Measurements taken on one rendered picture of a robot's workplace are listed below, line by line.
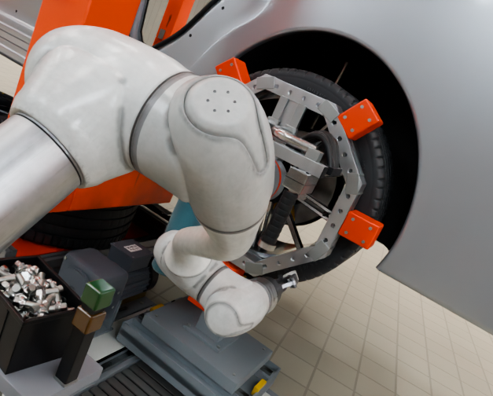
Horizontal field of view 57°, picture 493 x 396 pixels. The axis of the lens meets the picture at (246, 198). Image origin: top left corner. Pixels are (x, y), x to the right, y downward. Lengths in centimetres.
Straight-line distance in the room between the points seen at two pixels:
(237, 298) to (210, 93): 58
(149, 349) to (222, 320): 74
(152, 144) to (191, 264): 52
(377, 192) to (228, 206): 84
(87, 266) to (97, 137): 97
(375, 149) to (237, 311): 62
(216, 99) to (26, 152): 19
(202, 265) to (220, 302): 9
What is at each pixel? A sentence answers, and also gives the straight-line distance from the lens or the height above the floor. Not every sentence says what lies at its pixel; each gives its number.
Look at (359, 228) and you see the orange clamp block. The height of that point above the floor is 86.
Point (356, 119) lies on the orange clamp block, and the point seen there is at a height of 110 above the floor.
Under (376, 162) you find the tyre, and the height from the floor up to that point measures 102.
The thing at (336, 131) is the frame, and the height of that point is 106.
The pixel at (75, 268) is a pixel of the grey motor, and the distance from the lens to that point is 144.
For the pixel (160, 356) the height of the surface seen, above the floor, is 15.
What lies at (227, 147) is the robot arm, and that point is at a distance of 42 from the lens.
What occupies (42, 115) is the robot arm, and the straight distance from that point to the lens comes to 50.
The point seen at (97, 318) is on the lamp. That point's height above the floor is 60.
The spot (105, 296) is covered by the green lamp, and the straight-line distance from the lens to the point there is 84.
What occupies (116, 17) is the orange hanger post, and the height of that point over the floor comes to 109.
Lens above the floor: 108
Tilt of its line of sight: 14 degrees down
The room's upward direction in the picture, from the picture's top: 24 degrees clockwise
